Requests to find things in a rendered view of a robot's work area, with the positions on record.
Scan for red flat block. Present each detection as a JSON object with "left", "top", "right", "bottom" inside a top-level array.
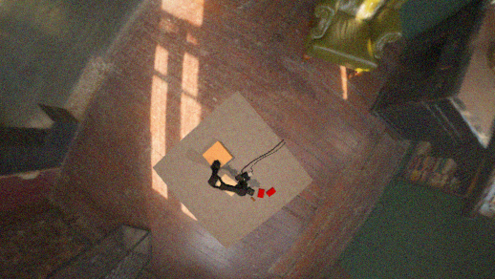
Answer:
[
  {"left": 258, "top": 188, "right": 265, "bottom": 198},
  {"left": 266, "top": 188, "right": 276, "bottom": 197}
]

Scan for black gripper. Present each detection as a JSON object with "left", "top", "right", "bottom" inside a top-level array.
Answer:
[{"left": 235, "top": 174, "right": 248, "bottom": 186}]

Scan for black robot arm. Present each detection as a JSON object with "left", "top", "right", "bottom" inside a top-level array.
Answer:
[{"left": 207, "top": 160, "right": 255, "bottom": 196}]

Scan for beige flat square panel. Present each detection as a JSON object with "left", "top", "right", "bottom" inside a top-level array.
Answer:
[{"left": 217, "top": 174, "right": 237, "bottom": 196}]

